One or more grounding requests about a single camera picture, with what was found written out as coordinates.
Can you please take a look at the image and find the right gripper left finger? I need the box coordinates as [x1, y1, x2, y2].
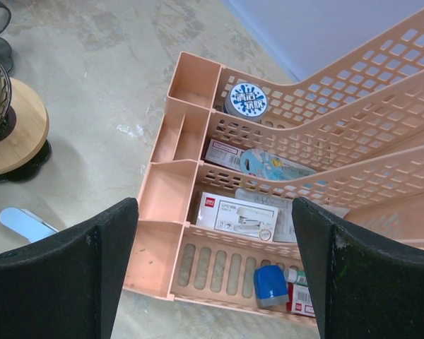
[0, 198, 139, 338]

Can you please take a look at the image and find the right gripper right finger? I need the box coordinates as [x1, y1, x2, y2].
[293, 198, 424, 338]

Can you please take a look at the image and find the wooden ring dripper stand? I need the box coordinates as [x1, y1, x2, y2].
[0, 78, 49, 174]

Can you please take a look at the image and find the white red staples box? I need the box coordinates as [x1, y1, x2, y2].
[286, 283, 315, 318]

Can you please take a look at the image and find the glue stick green label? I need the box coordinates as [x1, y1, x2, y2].
[284, 268, 308, 287]

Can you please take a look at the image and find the small blue stapler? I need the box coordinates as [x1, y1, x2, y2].
[0, 207, 58, 243]

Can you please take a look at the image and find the blue stamp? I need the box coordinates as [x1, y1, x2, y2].
[254, 265, 289, 309]

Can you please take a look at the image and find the white stapler box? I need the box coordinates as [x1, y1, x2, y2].
[195, 191, 278, 242]

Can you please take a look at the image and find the peach plastic desk organizer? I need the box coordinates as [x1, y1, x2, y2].
[124, 8, 424, 327]

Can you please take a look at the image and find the light blue scissors pack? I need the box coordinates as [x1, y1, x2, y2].
[240, 148, 317, 181]

